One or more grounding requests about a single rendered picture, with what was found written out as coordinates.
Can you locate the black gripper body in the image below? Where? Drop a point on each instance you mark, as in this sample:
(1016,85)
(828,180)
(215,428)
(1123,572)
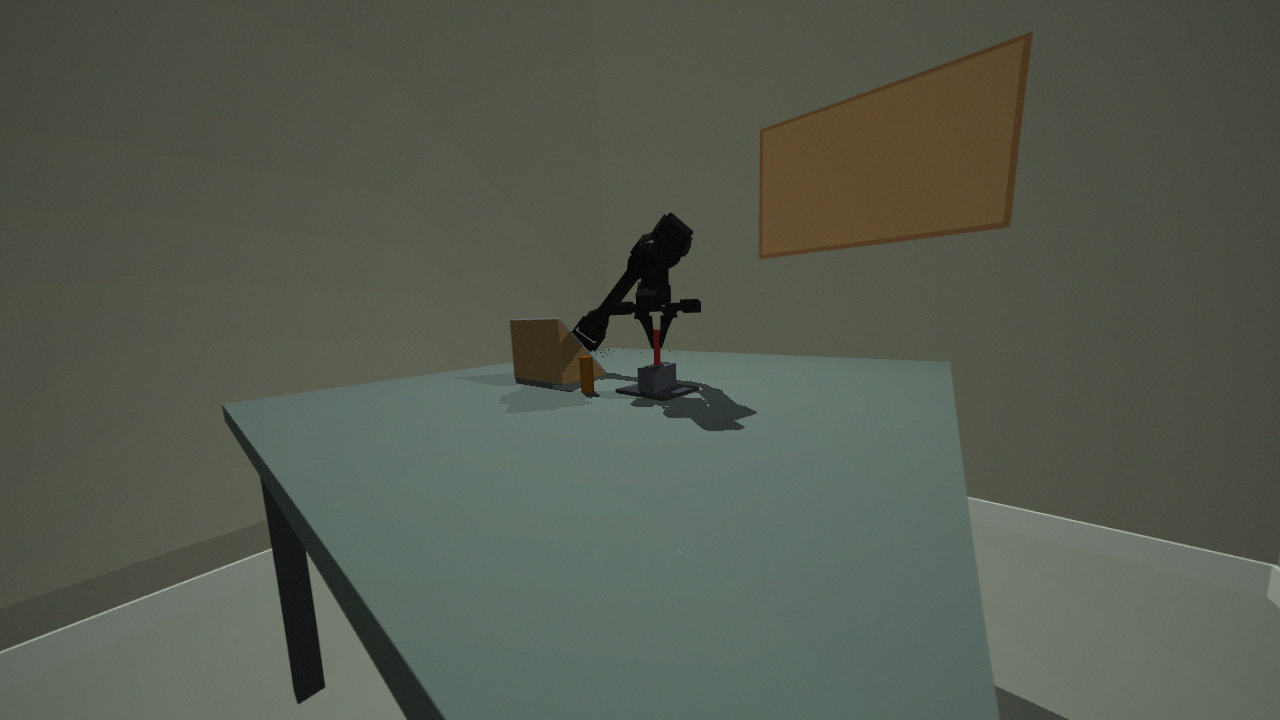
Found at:
(685,305)

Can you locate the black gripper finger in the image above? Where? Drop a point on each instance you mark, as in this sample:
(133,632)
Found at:
(647,323)
(665,323)

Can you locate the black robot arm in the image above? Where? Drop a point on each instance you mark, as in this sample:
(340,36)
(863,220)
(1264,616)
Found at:
(671,242)

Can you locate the orange-brown cylinder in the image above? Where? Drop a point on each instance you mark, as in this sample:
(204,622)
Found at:
(586,374)

